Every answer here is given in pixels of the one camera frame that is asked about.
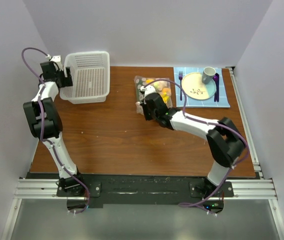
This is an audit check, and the white perforated plastic basket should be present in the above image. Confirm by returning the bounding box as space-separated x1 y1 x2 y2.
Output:
59 51 110 104

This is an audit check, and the clear zip top bag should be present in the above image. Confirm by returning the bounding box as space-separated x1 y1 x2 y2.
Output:
134 75 173 115

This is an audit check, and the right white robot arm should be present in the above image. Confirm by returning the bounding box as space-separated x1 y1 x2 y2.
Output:
140 91 246 197

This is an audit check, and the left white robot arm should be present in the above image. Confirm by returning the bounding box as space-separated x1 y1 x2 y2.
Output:
23 56 88 196

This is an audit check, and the orange fake fruit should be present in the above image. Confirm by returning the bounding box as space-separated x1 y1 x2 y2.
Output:
162 87 172 96

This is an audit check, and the purple plastic fork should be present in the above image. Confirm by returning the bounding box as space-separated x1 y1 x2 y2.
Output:
178 71 183 101

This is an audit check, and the cream and blue plate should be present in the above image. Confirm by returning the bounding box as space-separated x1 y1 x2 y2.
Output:
181 72 216 101

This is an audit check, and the blue checkered placemat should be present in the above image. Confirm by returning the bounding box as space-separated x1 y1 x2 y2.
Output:
173 67 231 108

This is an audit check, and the grey mug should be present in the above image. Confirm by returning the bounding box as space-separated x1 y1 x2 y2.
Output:
201 66 216 85

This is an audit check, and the purple plastic knife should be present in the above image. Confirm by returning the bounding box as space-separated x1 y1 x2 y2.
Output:
215 73 220 102

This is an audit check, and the purple plastic spoon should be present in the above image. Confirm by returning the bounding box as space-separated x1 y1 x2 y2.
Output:
213 73 220 103

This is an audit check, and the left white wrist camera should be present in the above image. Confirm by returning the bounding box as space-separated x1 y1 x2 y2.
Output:
47 55 64 71

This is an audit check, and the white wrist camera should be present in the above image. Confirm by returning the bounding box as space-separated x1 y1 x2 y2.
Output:
47 55 64 71
139 85 157 101

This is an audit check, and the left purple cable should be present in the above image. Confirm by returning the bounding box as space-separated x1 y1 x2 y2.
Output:
21 47 91 215

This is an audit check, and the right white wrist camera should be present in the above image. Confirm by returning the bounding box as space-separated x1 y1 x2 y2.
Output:
139 85 157 101

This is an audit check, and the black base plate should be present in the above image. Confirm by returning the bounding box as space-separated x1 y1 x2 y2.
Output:
56 173 233 210

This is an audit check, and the front aluminium rail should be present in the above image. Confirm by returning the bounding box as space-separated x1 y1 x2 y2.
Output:
14 179 278 200

